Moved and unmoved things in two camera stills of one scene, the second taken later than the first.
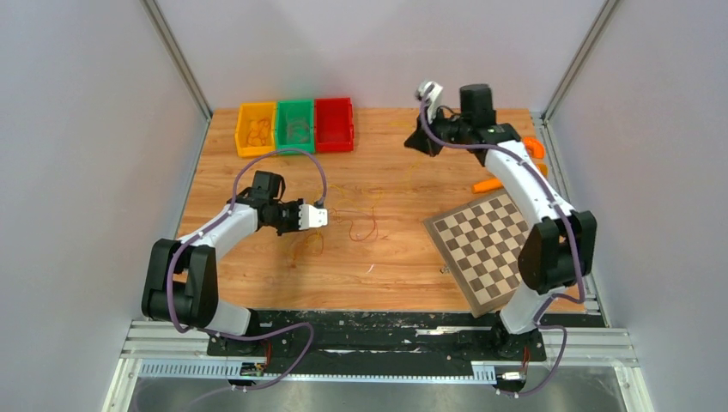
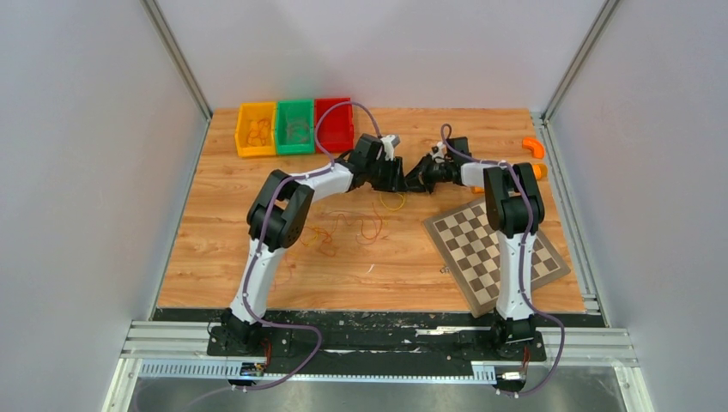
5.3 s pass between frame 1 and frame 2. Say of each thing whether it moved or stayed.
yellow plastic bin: stayed
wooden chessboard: stayed
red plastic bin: stayed
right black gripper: moved
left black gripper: moved
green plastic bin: stayed
